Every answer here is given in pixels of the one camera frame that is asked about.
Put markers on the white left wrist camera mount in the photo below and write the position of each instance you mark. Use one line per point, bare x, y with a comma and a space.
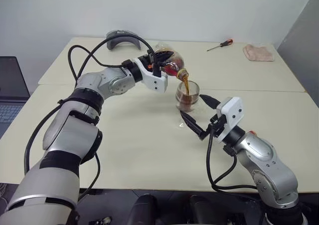
155, 83

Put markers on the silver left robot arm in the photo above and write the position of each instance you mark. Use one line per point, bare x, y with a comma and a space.
62, 135

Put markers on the clear wine glass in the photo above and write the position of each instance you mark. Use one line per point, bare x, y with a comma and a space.
193, 95

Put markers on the clear bottle of brown drink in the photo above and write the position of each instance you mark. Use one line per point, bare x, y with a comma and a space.
174, 65

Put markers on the grey curved plastic cover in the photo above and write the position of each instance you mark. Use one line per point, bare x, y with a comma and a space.
117, 42

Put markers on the red and black screwdriver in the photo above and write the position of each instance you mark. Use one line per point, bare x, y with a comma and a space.
225, 43

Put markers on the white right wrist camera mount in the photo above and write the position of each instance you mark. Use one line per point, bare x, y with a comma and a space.
233, 110

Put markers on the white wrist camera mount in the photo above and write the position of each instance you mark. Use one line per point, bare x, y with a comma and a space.
233, 110
155, 83

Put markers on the beige crumpled cloth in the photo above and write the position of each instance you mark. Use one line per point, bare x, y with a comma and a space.
258, 52

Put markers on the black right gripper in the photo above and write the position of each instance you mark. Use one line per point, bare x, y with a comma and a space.
216, 124

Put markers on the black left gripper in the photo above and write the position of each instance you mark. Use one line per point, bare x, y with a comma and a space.
147, 62

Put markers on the dark grey laptop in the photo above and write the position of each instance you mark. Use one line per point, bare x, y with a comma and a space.
12, 85

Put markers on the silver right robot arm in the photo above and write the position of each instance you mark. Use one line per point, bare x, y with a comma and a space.
264, 155

